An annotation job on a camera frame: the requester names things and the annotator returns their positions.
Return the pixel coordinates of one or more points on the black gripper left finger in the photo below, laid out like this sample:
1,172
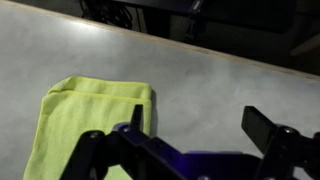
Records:
126,153

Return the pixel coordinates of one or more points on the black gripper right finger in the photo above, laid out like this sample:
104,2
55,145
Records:
286,150

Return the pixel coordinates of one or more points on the yellow microfiber towel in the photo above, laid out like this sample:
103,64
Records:
83,126

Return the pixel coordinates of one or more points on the wooden furniture leg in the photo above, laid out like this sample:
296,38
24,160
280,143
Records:
306,45

